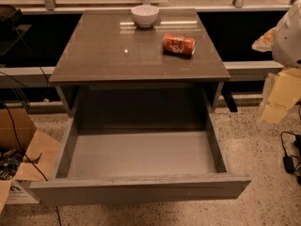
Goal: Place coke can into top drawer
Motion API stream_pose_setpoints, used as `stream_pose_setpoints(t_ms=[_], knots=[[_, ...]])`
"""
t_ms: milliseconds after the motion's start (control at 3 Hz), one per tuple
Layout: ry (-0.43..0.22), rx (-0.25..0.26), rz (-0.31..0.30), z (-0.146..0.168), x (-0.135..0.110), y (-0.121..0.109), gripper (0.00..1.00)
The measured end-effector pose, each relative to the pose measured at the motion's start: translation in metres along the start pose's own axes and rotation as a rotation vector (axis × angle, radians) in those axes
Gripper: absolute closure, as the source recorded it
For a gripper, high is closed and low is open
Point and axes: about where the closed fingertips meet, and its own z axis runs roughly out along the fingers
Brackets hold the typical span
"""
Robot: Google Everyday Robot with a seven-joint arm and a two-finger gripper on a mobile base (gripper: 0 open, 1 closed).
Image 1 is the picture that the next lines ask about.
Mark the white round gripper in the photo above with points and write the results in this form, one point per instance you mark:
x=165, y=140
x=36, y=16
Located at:
x=288, y=40

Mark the red coke can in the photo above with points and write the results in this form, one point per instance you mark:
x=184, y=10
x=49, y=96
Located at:
x=179, y=45

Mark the grey cabinet with glossy top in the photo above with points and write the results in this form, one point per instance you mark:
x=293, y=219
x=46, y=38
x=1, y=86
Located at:
x=107, y=46

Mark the open grey top drawer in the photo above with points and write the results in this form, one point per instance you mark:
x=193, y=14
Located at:
x=140, y=145

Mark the white ceramic bowl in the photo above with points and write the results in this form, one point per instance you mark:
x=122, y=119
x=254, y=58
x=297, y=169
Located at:
x=145, y=15

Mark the brown cardboard box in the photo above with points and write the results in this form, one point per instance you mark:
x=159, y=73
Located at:
x=27, y=156

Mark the black power adapter with cable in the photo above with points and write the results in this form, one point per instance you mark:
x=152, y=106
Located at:
x=292, y=162

